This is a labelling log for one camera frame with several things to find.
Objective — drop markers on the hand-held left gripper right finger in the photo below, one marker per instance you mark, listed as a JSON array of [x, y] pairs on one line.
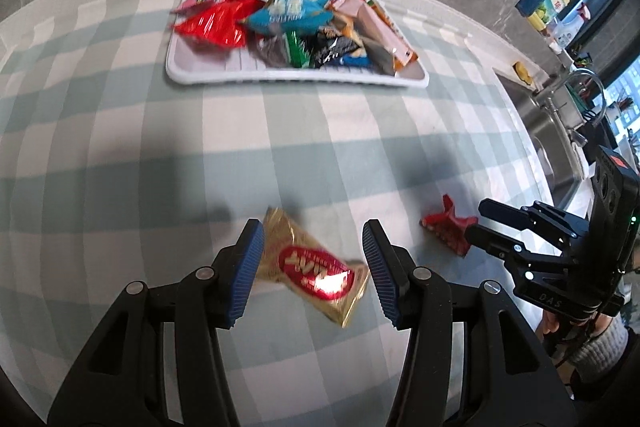
[[377, 267]]

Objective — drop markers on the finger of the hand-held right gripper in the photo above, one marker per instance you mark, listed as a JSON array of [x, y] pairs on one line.
[[487, 239], [505, 214]]

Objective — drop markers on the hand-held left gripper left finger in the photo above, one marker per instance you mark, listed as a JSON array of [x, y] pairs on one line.
[[247, 267]]

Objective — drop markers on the small red candy packet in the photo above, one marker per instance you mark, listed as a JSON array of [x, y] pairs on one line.
[[447, 227]]

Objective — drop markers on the gold packet with red label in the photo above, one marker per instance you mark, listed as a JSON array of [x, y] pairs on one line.
[[300, 257]]

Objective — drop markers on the white plastic tray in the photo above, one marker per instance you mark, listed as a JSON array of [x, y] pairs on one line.
[[210, 67]]

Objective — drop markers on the red shiny snack packet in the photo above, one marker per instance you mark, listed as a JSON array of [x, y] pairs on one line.
[[215, 24]]

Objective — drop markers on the pile of mixed snack packets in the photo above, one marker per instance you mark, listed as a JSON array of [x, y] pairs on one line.
[[290, 7]]

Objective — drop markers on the person's right forearm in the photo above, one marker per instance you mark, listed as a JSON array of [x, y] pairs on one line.
[[600, 347]]

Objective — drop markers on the person's right hand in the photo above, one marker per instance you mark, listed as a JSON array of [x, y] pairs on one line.
[[550, 324]]

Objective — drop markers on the steel sink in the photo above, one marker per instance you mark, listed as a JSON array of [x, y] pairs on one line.
[[545, 142]]

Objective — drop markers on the steel faucet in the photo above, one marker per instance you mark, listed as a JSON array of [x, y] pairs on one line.
[[575, 82]]

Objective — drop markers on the yellow sponge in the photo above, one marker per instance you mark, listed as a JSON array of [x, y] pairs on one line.
[[523, 73]]

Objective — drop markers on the checked tablecloth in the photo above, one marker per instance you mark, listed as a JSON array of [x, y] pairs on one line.
[[125, 132]]

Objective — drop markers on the white container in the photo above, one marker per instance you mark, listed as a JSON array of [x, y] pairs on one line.
[[565, 32]]

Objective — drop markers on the yellow green container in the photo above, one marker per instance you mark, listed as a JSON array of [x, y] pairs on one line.
[[542, 2]]

